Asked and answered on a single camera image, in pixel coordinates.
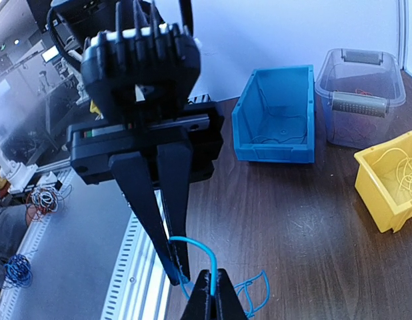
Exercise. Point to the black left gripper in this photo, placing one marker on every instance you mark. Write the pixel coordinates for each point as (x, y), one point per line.
(91, 145)

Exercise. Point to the spare wire bundle mixed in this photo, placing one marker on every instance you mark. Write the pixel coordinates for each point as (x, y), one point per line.
(45, 200)

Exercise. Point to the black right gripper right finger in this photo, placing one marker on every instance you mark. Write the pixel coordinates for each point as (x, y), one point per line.
(226, 305)

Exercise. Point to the yellow plastic bin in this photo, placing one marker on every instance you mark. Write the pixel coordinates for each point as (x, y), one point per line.
(384, 182)

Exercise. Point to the clear grey plastic tub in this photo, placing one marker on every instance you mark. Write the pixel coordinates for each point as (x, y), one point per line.
(360, 92)

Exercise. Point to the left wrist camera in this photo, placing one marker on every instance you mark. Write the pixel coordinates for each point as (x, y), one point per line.
(139, 69)

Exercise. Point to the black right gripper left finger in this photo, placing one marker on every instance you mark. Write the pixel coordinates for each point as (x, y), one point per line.
(200, 303)

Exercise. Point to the blue plastic bin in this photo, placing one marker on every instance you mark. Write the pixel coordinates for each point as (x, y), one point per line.
(274, 118)

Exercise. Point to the front aluminium rail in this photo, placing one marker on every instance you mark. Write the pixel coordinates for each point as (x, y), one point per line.
(91, 260)

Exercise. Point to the right corner aluminium post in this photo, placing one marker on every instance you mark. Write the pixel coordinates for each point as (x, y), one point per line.
(403, 28)

